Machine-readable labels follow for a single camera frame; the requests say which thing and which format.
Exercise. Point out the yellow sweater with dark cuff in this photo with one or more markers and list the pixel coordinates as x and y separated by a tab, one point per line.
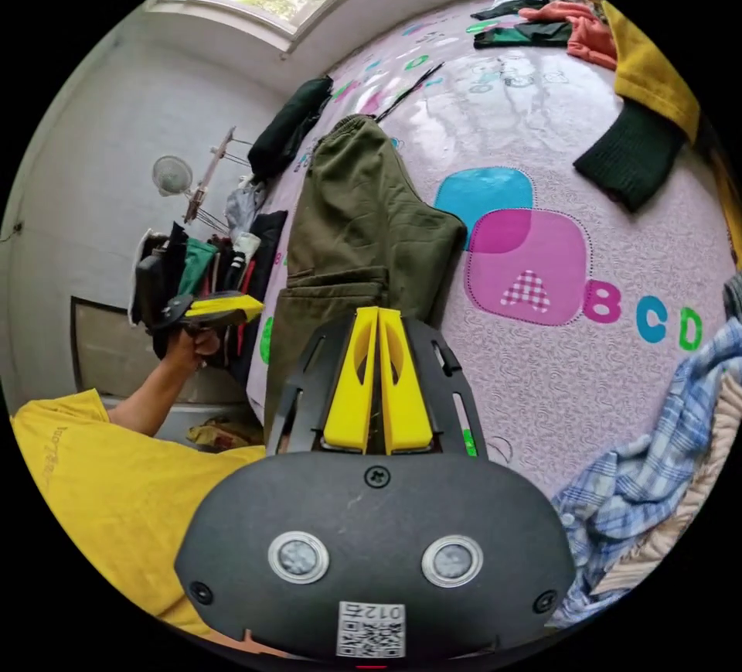
643	121

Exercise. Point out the person's left hand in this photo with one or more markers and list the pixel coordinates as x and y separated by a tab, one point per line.
194	350

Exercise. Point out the dark green garment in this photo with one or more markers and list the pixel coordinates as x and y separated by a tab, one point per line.
287	127

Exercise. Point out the thin black stick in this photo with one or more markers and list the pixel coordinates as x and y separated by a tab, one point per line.
406	95

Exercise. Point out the person's left forearm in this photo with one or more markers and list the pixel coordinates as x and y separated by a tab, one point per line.
148	399

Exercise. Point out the pile of clothes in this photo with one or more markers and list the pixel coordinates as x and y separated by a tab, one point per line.
655	480
539	28

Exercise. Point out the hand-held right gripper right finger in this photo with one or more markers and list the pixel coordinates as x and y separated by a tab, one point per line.
408	399

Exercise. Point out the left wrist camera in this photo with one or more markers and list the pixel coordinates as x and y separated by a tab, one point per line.
152	283

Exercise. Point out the clothes rack with hanging garments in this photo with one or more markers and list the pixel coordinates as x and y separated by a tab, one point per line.
226	260

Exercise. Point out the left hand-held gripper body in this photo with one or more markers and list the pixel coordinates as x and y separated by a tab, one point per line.
174	315

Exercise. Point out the white fan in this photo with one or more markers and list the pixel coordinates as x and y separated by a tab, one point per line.
172	176

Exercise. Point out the brown long pants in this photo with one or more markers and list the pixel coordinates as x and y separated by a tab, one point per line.
359	219

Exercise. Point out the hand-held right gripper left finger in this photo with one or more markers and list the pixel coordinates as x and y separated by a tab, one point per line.
348	393

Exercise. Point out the person's body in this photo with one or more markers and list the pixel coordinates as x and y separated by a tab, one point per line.
116	498

